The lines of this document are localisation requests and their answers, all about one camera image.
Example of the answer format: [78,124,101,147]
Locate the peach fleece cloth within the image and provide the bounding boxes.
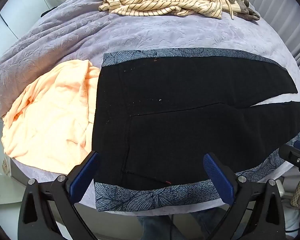
[1,59,100,175]

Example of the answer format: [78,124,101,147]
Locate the white wardrobe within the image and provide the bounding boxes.
[0,12,25,60]

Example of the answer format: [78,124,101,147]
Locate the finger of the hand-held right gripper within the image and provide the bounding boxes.
[279,141,300,173]

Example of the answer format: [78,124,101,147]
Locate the purple textured blanket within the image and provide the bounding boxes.
[0,0,300,215]

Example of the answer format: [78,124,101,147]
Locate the black pants with grey stripe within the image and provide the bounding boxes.
[91,49,300,212]

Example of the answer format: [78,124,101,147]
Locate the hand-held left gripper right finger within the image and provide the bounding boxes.
[202,152,288,240]

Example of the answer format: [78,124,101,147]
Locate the brown fuzzy garment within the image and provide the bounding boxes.
[197,0,262,22]

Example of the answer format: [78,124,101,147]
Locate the beige striped garment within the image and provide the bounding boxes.
[99,0,243,19]

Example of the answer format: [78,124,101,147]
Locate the patterned beige bag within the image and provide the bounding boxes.
[290,180,300,208]

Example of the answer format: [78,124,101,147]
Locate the grey curtain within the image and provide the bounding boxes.
[240,0,300,65]

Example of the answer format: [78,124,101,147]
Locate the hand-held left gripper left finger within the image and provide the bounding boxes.
[18,151,100,240]

